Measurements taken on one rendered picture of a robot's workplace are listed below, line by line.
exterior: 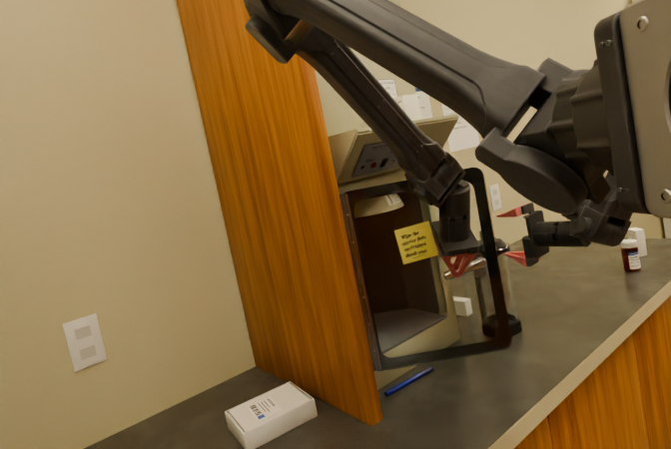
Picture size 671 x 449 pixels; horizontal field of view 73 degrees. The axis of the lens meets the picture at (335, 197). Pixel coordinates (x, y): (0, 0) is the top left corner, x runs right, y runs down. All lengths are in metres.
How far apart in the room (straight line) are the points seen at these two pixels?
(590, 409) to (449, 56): 1.00
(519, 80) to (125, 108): 1.01
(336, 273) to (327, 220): 0.11
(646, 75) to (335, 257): 0.66
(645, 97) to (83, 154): 1.12
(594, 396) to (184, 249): 1.06
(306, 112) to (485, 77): 0.48
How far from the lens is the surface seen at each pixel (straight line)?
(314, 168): 0.86
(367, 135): 0.90
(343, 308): 0.90
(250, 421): 1.03
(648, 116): 0.31
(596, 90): 0.34
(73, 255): 1.22
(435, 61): 0.45
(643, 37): 0.31
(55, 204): 1.21
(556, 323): 1.34
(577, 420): 1.24
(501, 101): 0.43
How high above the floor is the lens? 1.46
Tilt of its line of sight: 4 degrees down
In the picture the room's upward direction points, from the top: 11 degrees counter-clockwise
